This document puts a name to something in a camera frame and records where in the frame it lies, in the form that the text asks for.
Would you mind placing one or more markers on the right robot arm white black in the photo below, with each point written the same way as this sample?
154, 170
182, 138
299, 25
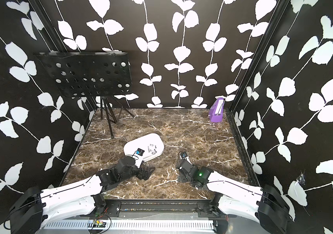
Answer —
264, 205

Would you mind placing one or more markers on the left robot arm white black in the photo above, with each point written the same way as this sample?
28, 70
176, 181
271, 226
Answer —
36, 208

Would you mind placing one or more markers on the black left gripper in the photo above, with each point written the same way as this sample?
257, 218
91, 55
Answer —
147, 174

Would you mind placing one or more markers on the black perforated music stand desk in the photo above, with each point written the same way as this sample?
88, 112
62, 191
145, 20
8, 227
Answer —
88, 74

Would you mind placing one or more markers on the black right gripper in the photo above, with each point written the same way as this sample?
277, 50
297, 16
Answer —
182, 178

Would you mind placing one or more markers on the white ribbed cable duct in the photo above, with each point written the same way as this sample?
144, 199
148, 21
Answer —
137, 225

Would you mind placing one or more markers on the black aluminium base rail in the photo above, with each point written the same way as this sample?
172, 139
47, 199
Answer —
166, 210

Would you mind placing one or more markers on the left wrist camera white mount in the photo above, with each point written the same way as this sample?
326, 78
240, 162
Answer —
138, 156

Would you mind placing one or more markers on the white plastic storage tray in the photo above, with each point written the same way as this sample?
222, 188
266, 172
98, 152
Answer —
142, 143

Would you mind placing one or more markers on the black music stand tripod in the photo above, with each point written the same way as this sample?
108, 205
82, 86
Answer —
110, 116

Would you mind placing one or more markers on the purple stapler box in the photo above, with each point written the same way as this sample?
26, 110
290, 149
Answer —
216, 111

